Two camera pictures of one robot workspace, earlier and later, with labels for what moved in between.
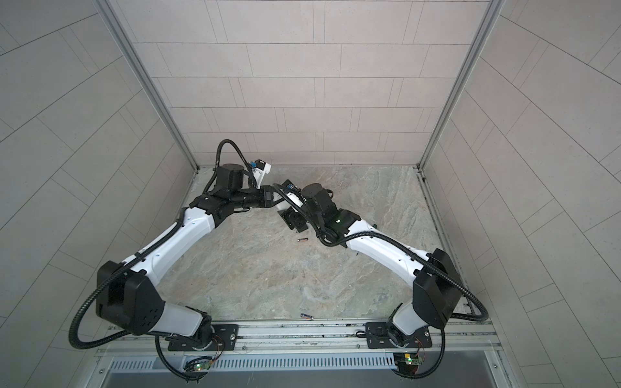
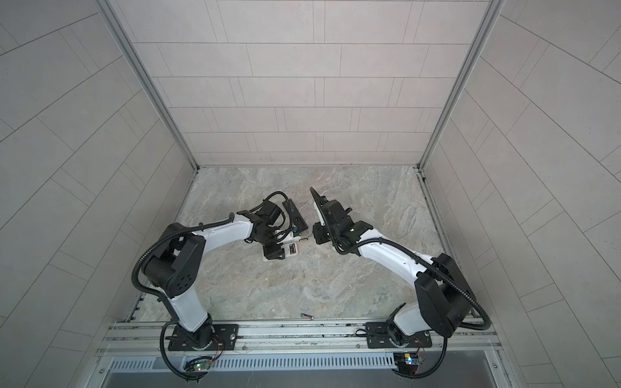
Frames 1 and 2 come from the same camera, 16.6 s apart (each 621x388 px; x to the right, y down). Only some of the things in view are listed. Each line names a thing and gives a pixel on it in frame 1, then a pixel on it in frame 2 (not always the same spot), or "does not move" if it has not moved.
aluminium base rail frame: [319, 339] does not move
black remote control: [293, 219] does not move
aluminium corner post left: [141, 71] does not move
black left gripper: [264, 196] → [275, 253]
